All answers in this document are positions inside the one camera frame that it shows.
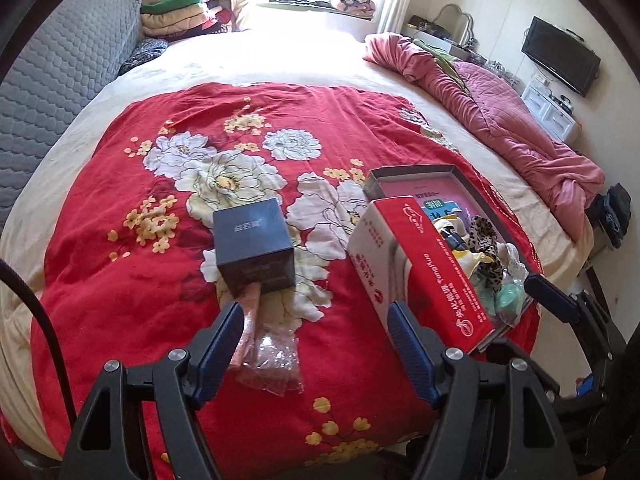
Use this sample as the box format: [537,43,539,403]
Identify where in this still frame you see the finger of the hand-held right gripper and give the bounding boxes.
[522,274,588,331]
[492,338,563,401]

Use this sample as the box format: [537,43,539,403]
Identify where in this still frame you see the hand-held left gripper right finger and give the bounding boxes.
[387,301,578,480]

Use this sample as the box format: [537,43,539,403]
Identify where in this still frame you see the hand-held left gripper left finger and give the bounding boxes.
[60,301,246,480]

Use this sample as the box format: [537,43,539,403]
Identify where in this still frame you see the pale green soft pouch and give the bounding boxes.
[480,280,526,318]

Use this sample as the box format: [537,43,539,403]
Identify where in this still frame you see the brown pouch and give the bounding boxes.
[240,325,306,396]

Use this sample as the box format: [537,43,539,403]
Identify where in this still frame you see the leopard print cloth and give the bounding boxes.
[467,215,506,293]

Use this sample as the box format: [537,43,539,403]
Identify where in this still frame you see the yellow and white snack packet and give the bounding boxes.
[435,215,496,281]

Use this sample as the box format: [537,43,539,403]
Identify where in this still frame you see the shallow red box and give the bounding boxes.
[364,165,543,356]

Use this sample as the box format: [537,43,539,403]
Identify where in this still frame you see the red and white carton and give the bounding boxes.
[347,195,496,354]

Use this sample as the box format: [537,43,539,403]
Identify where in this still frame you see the dark bag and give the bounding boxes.
[587,182,633,248]

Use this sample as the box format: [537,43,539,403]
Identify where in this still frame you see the dark blue box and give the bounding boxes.
[212,197,296,295]

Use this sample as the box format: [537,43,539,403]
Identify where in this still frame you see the red floral blanket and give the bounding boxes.
[0,82,543,480]

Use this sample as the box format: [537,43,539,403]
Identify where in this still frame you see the pink quilt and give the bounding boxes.
[363,32,606,243]

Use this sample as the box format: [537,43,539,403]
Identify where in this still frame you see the white drawer cabinet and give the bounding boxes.
[520,80,581,141]

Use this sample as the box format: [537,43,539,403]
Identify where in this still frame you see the black television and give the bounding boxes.
[521,16,601,98]

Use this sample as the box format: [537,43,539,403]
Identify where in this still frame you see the green cloth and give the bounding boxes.
[412,37,451,61]

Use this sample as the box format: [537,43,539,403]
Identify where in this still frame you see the cream bed sheet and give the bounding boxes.
[0,30,596,461]

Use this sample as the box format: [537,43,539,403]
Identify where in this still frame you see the dressing table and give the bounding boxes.
[405,15,476,56]

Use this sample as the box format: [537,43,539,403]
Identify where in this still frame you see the vanity mirror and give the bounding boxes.
[437,4,476,43]

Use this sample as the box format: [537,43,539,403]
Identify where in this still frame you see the dark patterned pillow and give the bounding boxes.
[117,37,170,77]

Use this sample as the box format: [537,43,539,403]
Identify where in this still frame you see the cream folded blankets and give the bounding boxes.
[140,5,211,40]

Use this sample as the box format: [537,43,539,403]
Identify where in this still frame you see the grey quilted headboard cover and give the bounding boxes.
[0,0,141,231]

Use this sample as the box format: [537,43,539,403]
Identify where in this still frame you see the green folded blanket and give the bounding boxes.
[141,0,203,15]

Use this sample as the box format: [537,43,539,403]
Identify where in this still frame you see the floral cushion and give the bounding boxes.
[332,0,377,16]

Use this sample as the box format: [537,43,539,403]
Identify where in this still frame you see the black cable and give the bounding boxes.
[0,260,68,391]

